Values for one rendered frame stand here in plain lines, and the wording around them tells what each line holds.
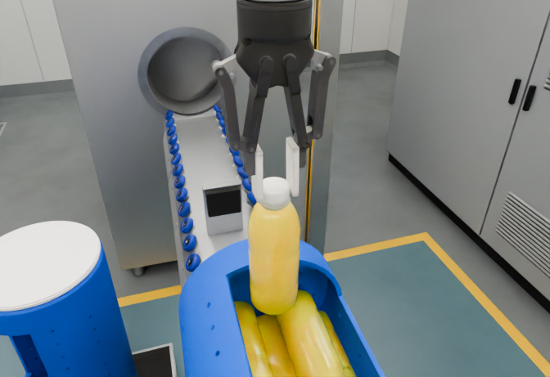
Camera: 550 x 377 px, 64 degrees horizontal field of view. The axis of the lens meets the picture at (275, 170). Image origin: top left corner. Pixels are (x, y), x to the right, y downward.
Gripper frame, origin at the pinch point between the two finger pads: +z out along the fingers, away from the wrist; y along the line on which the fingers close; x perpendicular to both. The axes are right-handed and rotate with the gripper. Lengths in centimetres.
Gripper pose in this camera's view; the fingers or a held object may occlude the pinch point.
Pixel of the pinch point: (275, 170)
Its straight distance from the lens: 53.3
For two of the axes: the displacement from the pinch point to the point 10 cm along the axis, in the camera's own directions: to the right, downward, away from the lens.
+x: 2.8, 5.0, -8.2
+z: 0.0, 8.5, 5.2
